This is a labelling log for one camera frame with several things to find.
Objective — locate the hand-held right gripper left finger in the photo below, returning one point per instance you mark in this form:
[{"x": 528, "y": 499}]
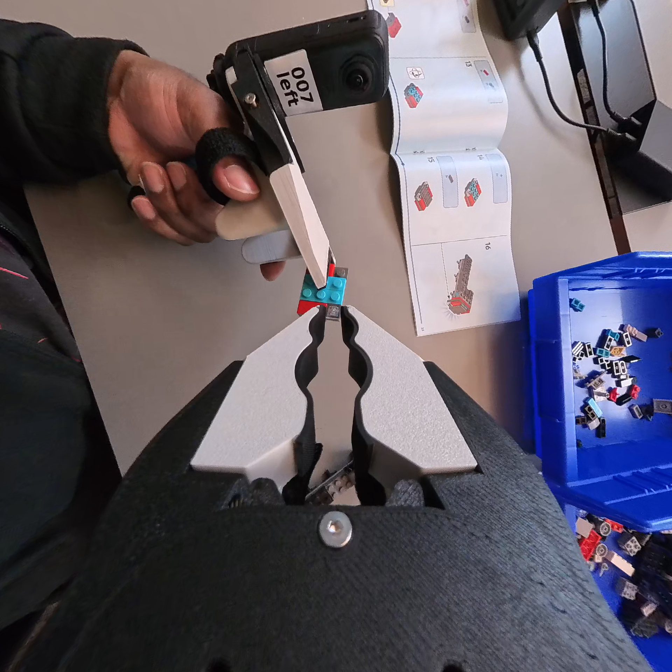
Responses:
[{"x": 257, "y": 404}]

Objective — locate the small black device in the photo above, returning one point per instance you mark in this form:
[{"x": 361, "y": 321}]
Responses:
[{"x": 525, "y": 15}]

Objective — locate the turquoise and red brick assembly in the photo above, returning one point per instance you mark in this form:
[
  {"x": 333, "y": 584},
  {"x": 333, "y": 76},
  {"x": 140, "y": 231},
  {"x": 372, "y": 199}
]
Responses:
[{"x": 336, "y": 294}]

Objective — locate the brick instruction booklet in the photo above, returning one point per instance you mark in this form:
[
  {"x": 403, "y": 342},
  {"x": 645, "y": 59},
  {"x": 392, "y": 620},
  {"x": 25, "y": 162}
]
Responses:
[{"x": 456, "y": 210}]

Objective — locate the person's left forearm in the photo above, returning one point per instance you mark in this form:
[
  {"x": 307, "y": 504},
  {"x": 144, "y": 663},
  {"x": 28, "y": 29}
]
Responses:
[{"x": 52, "y": 94}]

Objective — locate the person's dark clothing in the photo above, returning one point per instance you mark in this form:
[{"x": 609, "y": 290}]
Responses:
[{"x": 42, "y": 393}]

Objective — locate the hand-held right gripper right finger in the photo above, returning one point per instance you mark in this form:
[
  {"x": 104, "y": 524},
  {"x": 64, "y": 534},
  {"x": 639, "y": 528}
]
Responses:
[{"x": 409, "y": 404}]

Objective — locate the grey desk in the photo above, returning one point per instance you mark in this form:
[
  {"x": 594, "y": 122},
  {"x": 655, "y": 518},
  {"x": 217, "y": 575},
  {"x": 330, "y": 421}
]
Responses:
[{"x": 183, "y": 315}]

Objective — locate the person's left hand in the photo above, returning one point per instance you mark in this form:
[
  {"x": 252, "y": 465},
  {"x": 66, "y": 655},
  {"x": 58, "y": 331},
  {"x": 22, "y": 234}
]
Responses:
[{"x": 157, "y": 120}]

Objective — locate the pile of small bricks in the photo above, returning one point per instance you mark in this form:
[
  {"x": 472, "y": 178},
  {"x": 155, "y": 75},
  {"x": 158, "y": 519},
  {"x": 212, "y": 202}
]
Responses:
[
  {"x": 614, "y": 362},
  {"x": 630, "y": 572}
]

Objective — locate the blue plastic bin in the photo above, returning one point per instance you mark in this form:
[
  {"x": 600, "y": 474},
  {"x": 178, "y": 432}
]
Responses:
[
  {"x": 662, "y": 656},
  {"x": 551, "y": 367}
]

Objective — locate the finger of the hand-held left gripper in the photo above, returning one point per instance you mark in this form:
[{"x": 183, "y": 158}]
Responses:
[{"x": 304, "y": 225}]

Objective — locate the black box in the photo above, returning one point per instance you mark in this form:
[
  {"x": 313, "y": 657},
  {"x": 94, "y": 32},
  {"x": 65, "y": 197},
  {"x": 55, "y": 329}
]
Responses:
[{"x": 624, "y": 63}]

